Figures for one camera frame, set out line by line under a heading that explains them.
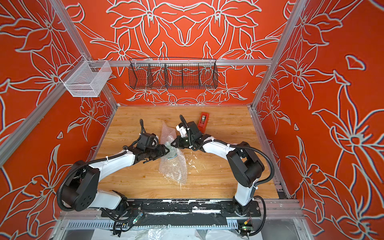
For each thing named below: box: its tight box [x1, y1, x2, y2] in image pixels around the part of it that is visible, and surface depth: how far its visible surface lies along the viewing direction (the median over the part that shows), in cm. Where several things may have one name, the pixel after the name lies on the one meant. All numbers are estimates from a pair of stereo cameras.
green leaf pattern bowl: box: [166, 147, 178, 160], surface depth 88 cm
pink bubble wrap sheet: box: [159, 120, 188, 185], surface depth 87 cm
